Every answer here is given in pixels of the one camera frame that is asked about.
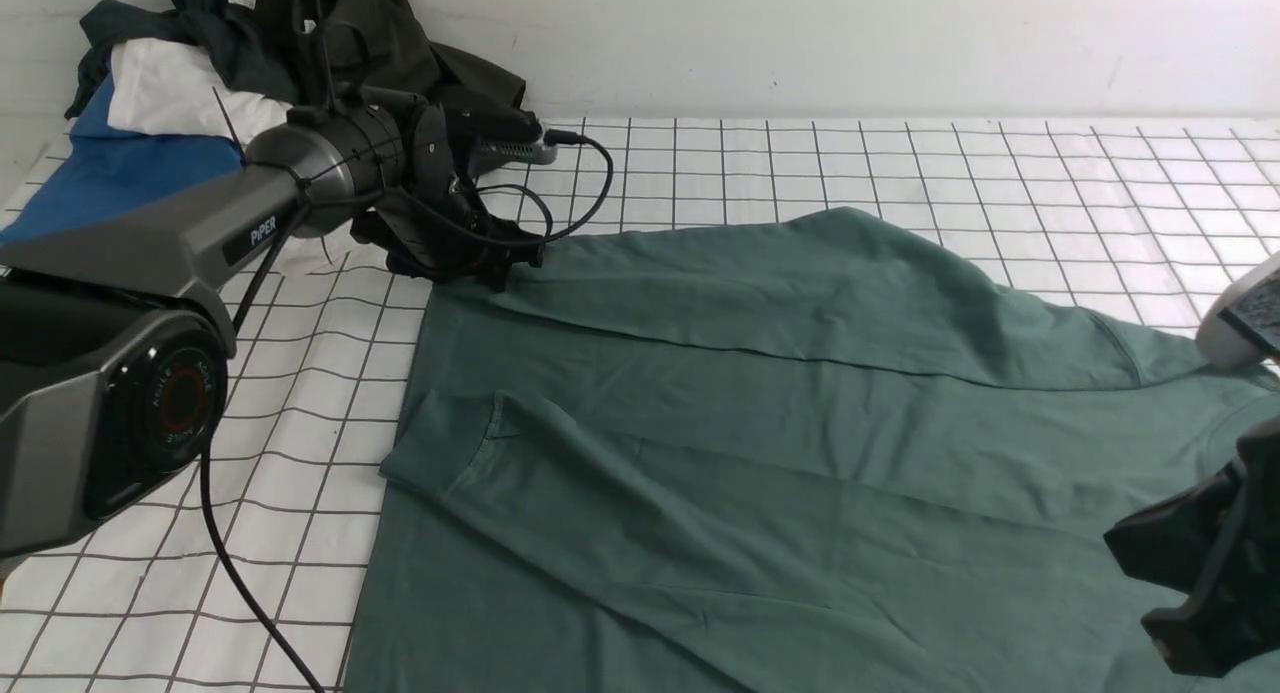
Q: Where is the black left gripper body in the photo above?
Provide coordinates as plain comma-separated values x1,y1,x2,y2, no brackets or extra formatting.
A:
349,87,558,292

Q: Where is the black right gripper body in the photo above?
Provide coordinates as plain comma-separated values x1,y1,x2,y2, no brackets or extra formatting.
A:
1103,443,1279,678

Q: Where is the blue garment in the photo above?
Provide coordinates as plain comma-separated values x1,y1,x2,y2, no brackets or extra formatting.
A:
1,79,241,245

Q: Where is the dark navy garment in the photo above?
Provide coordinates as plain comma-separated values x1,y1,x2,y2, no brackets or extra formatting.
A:
64,0,302,119

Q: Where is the white grid-patterned tablecloth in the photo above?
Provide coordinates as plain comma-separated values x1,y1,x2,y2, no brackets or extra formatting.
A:
3,119,1277,692

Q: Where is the dark olive garment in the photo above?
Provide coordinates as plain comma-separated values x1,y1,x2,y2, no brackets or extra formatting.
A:
251,0,527,108

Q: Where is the green long-sleeved shirt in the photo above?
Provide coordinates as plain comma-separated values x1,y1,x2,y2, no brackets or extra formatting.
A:
346,209,1277,692

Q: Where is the white garment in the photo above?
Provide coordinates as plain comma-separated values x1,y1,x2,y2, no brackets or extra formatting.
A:
106,40,292,155

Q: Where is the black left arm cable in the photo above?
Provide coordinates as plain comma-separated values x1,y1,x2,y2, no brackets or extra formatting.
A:
198,131,614,693

